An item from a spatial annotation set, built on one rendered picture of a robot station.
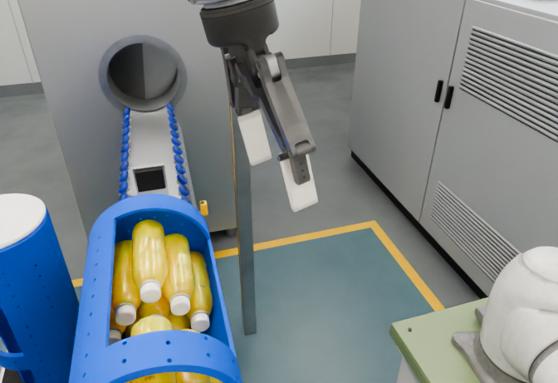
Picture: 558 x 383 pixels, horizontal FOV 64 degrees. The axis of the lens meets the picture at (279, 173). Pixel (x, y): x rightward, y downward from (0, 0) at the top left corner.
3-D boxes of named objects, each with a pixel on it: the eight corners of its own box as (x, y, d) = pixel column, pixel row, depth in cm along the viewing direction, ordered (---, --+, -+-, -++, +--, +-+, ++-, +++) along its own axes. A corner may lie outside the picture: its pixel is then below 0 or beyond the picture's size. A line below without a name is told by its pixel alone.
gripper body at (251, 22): (188, 5, 46) (214, 89, 51) (209, 11, 39) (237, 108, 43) (254, -14, 48) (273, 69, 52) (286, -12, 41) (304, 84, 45)
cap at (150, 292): (139, 296, 87) (139, 302, 85) (141, 281, 85) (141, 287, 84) (159, 296, 88) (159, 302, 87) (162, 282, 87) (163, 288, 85)
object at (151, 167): (169, 199, 153) (163, 161, 145) (170, 206, 150) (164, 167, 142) (139, 204, 151) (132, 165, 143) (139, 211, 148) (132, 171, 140)
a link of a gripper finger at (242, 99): (232, 67, 46) (227, 56, 47) (232, 120, 57) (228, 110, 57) (266, 56, 47) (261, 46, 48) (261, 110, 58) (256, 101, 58)
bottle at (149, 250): (129, 243, 102) (129, 302, 87) (134, 218, 99) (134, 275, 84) (161, 244, 105) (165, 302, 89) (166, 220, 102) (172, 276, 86)
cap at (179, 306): (183, 292, 89) (183, 298, 88) (193, 302, 92) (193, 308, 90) (166, 301, 89) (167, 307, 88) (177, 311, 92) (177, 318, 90)
